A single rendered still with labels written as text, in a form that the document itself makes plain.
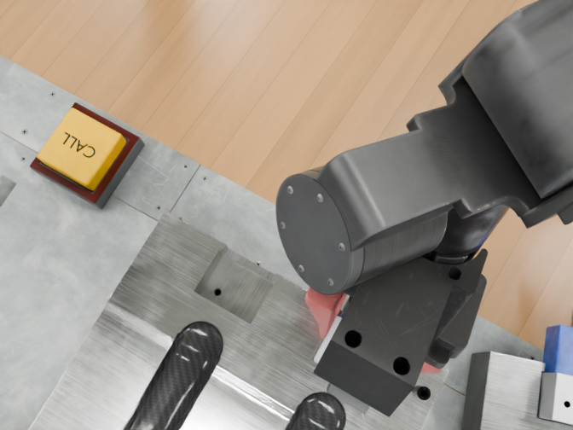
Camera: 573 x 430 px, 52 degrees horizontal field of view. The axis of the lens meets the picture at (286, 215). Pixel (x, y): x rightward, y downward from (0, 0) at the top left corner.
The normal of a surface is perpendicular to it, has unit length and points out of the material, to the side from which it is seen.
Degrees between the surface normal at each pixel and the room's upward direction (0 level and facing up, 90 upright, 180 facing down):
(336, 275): 65
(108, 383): 3
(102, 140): 0
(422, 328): 30
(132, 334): 1
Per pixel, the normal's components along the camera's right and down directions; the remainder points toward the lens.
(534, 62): -0.54, 0.04
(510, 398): -0.02, -0.25
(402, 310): 0.22, -0.65
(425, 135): 0.36, -0.41
